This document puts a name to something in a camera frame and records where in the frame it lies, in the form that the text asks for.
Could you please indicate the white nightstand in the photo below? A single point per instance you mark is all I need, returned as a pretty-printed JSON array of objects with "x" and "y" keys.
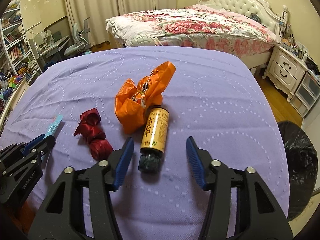
[{"x": 285, "y": 70}]

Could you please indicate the grey desk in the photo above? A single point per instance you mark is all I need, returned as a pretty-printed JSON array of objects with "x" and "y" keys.
[{"x": 46, "y": 50}]

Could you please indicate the white bookshelf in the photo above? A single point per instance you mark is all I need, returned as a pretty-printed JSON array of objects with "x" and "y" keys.
[{"x": 16, "y": 55}]

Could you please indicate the plastic drawer unit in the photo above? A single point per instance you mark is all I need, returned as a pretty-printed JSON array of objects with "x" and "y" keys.
[{"x": 306, "y": 94}]

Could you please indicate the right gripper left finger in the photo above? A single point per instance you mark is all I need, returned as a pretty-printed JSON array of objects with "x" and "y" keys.
[{"x": 61, "y": 214}]

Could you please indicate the white tufted headboard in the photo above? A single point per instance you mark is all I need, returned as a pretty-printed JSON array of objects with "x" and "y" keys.
[{"x": 260, "y": 8}]

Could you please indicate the floral quilt bed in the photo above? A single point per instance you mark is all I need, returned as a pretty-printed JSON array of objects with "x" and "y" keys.
[{"x": 197, "y": 26}]

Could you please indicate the grey desk chair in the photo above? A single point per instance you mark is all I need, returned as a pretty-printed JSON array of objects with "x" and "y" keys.
[{"x": 82, "y": 45}]

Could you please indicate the yellow label bottle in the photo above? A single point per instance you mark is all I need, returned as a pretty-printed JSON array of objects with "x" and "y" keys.
[{"x": 153, "y": 141}]

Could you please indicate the black trash bag bin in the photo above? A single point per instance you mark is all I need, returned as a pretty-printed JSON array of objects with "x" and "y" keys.
[{"x": 302, "y": 165}]

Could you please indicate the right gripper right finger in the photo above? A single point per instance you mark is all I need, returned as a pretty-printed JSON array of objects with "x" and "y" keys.
[{"x": 258, "y": 214}]

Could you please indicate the orange snack wrapper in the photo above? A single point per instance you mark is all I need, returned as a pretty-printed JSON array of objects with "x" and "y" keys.
[{"x": 133, "y": 100}]

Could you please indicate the teal white tube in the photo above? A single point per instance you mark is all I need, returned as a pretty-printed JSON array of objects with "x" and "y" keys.
[{"x": 51, "y": 131}]

